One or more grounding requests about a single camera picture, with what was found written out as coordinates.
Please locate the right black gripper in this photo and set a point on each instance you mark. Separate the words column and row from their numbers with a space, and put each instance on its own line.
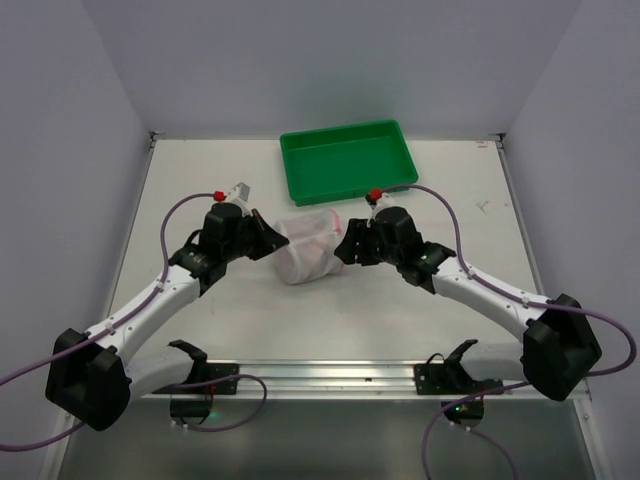
column 364, row 243

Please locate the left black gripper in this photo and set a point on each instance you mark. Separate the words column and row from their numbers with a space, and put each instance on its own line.
column 254, row 235

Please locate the white pink mesh laundry bag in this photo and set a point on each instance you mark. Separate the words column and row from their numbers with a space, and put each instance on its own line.
column 309, row 255

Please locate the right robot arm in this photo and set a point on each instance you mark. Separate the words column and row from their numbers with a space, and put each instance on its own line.
column 554, row 346

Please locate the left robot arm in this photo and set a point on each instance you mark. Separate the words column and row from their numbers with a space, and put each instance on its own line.
column 114, row 343

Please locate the green plastic tray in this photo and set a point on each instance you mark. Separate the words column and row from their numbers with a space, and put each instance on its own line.
column 345, row 162

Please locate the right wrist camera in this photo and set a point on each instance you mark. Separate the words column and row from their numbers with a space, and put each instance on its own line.
column 378, row 200

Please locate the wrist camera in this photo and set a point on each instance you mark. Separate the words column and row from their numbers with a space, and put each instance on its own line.
column 239, row 194
column 378, row 200

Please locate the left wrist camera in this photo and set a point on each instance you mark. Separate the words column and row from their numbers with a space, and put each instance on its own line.
column 239, row 194

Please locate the aluminium mounting rail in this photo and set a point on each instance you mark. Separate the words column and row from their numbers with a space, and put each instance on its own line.
column 309, row 380

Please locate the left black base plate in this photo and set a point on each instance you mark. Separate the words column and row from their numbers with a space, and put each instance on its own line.
column 185, row 369

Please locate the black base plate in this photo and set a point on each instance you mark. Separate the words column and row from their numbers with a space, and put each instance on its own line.
column 440, row 375
column 185, row 369

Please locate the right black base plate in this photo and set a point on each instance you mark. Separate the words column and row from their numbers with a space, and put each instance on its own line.
column 440, row 375

